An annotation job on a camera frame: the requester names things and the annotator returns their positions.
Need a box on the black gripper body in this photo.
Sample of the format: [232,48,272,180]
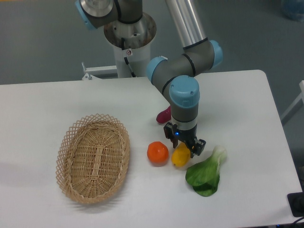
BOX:
[172,124,197,145]

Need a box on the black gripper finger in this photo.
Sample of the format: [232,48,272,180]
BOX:
[163,122,179,148]
[190,138,206,158]

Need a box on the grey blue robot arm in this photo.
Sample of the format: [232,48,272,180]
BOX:
[75,0,223,155]

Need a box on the purple sweet potato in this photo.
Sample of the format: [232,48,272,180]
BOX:
[156,106,171,124]

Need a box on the orange tangerine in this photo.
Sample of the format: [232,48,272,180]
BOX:
[147,141,169,163]

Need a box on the green bok choy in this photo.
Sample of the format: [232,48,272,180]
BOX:
[185,145,227,197]

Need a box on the woven wicker basket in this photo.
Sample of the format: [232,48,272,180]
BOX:
[56,114,130,204]

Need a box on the black device at table edge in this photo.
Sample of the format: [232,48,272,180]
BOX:
[287,192,304,217]

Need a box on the blue object top right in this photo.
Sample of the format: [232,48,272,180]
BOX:
[281,0,304,22]

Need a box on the black cable on pedestal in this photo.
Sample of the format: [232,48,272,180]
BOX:
[121,38,137,78]

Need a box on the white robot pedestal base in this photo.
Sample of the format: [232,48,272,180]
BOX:
[82,44,151,80]

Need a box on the white frame at right edge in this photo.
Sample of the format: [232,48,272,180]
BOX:
[280,80,304,126]

